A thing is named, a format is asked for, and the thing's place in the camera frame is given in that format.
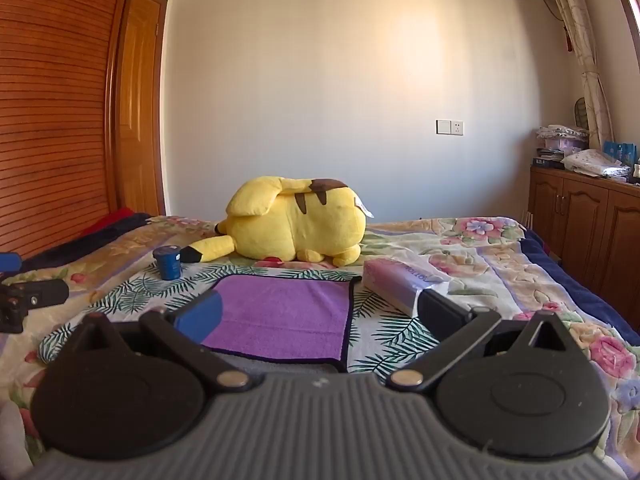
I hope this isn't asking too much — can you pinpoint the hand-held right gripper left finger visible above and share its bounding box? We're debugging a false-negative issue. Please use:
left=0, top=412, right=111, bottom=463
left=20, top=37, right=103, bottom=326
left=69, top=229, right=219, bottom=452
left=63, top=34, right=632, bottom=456
left=65, top=290, right=253, bottom=393

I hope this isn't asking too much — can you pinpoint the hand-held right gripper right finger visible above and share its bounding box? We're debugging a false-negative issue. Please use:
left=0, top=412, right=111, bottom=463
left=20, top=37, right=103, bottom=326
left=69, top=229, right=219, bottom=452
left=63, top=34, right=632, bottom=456
left=385, top=289, right=573, bottom=393

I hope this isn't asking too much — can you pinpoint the purple towel with black trim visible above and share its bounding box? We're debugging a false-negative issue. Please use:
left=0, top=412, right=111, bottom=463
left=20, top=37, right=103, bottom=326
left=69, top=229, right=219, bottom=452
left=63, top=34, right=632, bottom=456
left=200, top=274, right=363, bottom=367

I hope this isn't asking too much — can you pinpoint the leaf print white blanket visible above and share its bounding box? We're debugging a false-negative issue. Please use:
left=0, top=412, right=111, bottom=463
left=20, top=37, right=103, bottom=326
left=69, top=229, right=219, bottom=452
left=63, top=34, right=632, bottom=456
left=37, top=259, right=453, bottom=376

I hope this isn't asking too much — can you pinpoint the dark blue cloth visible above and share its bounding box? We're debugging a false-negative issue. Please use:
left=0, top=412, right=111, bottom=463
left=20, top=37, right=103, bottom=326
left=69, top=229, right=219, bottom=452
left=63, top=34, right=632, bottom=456
left=19, top=212, right=152, bottom=272

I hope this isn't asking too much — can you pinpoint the blue cup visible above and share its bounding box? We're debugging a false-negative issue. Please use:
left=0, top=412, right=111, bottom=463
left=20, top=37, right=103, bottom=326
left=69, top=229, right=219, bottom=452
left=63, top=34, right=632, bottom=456
left=152, top=246, right=182, bottom=281

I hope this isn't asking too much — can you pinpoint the floral bed sheet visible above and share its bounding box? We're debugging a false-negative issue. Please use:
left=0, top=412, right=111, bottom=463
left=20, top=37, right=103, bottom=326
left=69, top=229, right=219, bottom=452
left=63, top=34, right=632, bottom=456
left=0, top=215, right=640, bottom=480

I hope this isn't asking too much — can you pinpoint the red cloth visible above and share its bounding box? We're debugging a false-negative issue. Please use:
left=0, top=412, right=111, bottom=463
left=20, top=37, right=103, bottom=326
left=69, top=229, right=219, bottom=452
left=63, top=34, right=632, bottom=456
left=79, top=208, right=137, bottom=237

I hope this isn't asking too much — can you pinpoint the yellow plush toy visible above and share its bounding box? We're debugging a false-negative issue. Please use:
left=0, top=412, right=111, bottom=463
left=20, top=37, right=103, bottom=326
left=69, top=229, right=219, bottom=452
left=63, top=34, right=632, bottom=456
left=214, top=175, right=374, bottom=268

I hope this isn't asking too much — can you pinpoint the navy blue blanket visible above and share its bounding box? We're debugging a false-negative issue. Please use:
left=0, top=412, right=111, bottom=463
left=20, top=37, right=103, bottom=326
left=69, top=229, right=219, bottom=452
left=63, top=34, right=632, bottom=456
left=519, top=227, right=640, bottom=347

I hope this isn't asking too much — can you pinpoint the slatted wooden wardrobe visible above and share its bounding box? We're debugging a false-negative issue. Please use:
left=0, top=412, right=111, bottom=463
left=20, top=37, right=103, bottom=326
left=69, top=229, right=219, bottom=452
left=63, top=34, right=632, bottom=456
left=0, top=0, right=142, bottom=261

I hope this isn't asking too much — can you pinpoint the wooden cabinet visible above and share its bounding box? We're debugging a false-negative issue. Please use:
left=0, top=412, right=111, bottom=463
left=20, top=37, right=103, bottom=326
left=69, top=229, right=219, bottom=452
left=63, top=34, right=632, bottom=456
left=527, top=165, right=640, bottom=322

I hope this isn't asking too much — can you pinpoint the wooden door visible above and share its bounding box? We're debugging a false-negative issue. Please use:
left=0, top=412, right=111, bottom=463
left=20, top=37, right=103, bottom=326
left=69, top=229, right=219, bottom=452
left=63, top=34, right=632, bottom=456
left=114, top=0, right=169, bottom=217

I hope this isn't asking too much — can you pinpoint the stack of folded linens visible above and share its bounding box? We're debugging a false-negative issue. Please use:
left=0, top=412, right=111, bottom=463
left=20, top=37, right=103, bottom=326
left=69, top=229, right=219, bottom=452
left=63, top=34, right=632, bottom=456
left=535, top=124, right=592, bottom=157

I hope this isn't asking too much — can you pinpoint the white patterned bag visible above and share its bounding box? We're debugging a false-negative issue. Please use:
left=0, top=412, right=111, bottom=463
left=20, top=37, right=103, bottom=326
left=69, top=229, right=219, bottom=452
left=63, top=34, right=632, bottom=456
left=561, top=148, right=633, bottom=179

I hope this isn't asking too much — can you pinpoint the blue gift box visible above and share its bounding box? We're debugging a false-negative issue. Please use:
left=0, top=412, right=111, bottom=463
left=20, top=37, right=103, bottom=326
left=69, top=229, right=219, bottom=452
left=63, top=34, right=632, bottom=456
left=602, top=140, right=639, bottom=167

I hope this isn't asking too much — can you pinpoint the electric fan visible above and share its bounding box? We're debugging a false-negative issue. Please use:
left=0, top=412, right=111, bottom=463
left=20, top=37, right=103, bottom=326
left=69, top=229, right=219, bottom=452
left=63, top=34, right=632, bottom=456
left=573, top=97, right=594, bottom=132

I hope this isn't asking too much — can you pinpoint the patterned beige curtain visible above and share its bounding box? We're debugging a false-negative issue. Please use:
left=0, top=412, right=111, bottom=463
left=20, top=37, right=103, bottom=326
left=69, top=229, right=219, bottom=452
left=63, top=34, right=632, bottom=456
left=537, top=0, right=617, bottom=152

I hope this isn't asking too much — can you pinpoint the wooden window frame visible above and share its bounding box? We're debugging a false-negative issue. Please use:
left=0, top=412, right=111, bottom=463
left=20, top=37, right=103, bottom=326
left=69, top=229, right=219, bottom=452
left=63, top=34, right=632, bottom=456
left=604, top=0, right=640, bottom=78

